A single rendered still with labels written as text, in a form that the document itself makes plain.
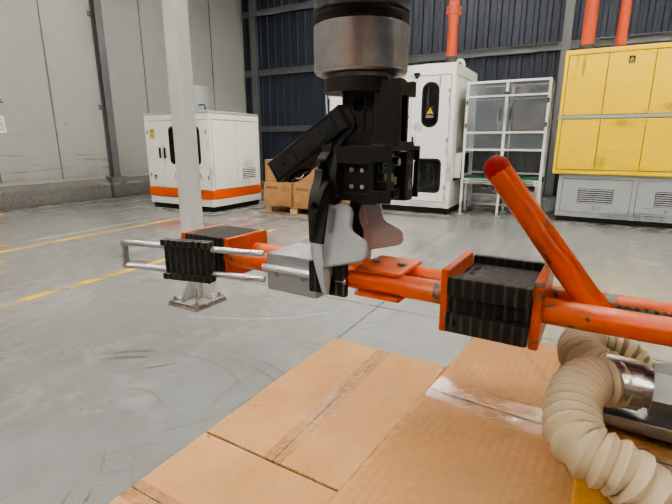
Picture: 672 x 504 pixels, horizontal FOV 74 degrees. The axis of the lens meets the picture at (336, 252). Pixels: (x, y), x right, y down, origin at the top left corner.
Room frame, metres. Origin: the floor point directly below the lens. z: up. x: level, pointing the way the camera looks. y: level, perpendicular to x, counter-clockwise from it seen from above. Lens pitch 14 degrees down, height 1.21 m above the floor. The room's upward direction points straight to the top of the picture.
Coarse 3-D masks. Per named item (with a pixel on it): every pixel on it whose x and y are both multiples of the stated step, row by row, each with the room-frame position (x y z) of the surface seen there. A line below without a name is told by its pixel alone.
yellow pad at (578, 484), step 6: (576, 480) 0.28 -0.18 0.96; (582, 480) 0.28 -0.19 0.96; (576, 486) 0.28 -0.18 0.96; (582, 486) 0.28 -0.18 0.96; (588, 486) 0.28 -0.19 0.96; (576, 492) 0.27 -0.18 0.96; (582, 492) 0.27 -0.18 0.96; (588, 492) 0.27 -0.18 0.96; (594, 492) 0.27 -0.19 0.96; (600, 492) 0.27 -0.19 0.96; (576, 498) 0.27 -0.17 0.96; (582, 498) 0.26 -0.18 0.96; (588, 498) 0.26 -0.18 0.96; (594, 498) 0.26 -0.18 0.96; (600, 498) 0.26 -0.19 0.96; (606, 498) 0.26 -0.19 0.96
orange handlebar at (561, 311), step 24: (240, 264) 0.51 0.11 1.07; (360, 264) 0.48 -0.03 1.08; (384, 264) 0.44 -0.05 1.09; (408, 264) 0.44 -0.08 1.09; (360, 288) 0.43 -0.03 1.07; (384, 288) 0.41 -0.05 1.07; (408, 288) 0.40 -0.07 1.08; (432, 288) 0.39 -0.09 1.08; (552, 288) 0.38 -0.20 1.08; (552, 312) 0.34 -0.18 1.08; (576, 312) 0.33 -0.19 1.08; (600, 312) 0.32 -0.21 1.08; (624, 312) 0.32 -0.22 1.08; (624, 336) 0.31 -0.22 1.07; (648, 336) 0.30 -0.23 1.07
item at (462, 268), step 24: (456, 264) 0.39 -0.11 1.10; (480, 264) 0.43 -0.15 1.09; (504, 264) 0.43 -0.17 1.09; (528, 264) 0.41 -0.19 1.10; (456, 288) 0.36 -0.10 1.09; (480, 288) 0.35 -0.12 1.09; (504, 288) 0.34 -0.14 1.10; (528, 288) 0.33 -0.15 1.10; (456, 312) 0.36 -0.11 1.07; (480, 312) 0.36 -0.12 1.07; (504, 312) 0.35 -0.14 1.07; (528, 312) 0.34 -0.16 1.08; (480, 336) 0.35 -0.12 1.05; (504, 336) 0.34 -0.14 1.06
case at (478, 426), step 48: (432, 384) 0.45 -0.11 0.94; (480, 384) 0.45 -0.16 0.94; (528, 384) 0.45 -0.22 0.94; (432, 432) 0.37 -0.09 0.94; (480, 432) 0.37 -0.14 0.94; (528, 432) 0.37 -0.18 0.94; (624, 432) 0.37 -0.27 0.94; (384, 480) 0.31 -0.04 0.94; (432, 480) 0.31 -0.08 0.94; (480, 480) 0.31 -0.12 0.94; (528, 480) 0.31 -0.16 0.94
